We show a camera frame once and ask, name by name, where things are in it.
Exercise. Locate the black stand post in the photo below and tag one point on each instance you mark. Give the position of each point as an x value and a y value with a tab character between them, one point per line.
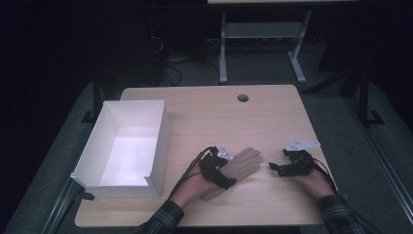
96	97
365	97

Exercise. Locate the white box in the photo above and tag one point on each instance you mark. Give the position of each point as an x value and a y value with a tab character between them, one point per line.
130	159

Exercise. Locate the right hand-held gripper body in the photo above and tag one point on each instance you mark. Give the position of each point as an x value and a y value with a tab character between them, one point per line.
300	164

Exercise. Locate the grey metal table frame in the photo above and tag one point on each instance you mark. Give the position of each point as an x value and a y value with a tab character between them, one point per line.
263	31

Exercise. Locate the person's right hand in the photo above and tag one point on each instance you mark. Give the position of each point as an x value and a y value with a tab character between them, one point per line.
316	183

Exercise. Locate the person's left hand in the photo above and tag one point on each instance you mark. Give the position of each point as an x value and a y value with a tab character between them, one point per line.
193	188

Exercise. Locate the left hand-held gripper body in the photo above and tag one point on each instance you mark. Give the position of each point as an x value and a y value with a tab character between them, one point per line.
209	169

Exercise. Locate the beige knit glove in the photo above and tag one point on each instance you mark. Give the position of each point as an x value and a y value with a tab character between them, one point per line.
242	165

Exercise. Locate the metal floor rail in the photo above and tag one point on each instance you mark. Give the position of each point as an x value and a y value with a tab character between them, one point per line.
61	208
383	156

